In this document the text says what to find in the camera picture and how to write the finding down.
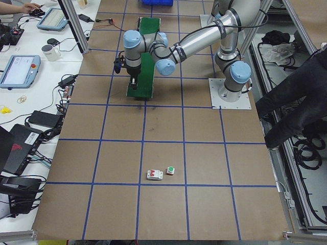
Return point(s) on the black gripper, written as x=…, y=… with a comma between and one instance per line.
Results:
x=134, y=71

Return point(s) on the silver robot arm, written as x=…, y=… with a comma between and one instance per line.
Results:
x=229, y=18

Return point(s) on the green conveyor belt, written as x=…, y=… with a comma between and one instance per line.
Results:
x=145, y=58

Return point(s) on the red lit sensor module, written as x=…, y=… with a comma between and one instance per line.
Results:
x=110, y=21

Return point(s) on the blue plastic bin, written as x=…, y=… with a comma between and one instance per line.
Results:
x=158, y=2

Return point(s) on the white mug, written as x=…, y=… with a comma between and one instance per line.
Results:
x=51, y=52

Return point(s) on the white red circuit breaker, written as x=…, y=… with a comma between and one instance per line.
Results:
x=155, y=174

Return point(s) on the green push button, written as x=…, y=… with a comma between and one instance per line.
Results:
x=170, y=170

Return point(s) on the black power adapter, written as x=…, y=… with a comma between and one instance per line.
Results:
x=45, y=119

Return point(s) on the far teach pendant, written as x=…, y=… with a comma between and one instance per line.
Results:
x=53, y=20

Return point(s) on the teach pendant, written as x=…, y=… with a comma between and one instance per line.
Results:
x=53, y=20
x=20, y=72

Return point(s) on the near teach pendant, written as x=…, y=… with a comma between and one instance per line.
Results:
x=20, y=72

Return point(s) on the black laptop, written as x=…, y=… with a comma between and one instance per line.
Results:
x=16, y=145

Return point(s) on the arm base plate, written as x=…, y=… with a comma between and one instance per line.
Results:
x=221, y=98
x=207, y=20

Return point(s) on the aluminium frame post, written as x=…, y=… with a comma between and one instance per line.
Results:
x=73, y=21

